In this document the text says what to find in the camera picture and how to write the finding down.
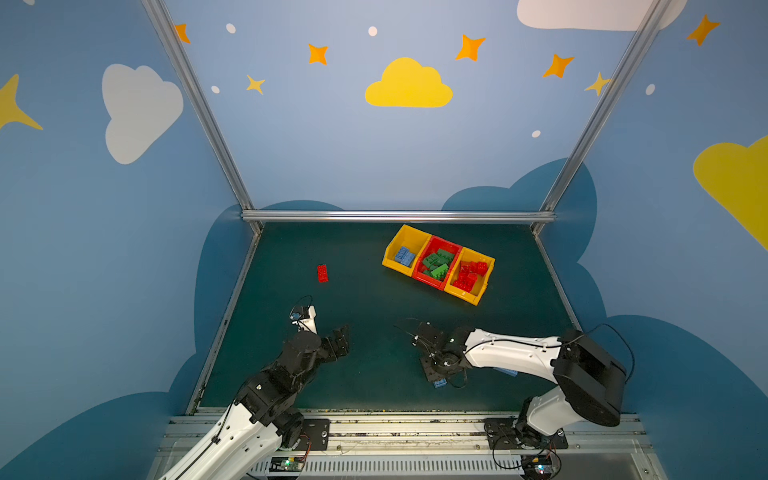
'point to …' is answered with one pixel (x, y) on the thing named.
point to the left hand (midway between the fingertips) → (340, 332)
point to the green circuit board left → (286, 464)
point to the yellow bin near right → (468, 255)
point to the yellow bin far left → (408, 237)
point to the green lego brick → (436, 264)
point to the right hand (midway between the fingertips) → (432, 369)
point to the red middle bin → (436, 243)
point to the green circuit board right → (538, 466)
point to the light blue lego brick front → (439, 383)
